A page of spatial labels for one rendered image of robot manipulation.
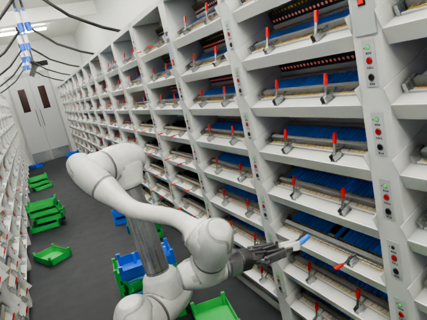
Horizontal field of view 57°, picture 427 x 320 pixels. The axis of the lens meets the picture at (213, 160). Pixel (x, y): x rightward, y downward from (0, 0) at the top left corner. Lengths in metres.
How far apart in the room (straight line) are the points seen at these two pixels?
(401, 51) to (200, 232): 0.71
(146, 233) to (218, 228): 0.57
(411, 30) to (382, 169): 0.38
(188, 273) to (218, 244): 0.18
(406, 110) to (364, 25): 0.24
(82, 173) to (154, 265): 0.48
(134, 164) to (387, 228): 0.92
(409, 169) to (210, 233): 0.56
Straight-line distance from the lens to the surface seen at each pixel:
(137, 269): 2.18
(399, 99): 1.11
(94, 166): 1.45
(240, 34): 1.65
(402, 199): 1.18
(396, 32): 1.07
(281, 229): 1.79
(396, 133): 1.12
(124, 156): 1.53
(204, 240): 1.09
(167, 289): 1.65
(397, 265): 1.29
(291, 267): 1.87
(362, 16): 1.12
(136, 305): 1.56
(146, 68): 2.94
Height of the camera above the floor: 1.28
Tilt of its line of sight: 13 degrees down
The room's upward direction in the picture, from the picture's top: 13 degrees counter-clockwise
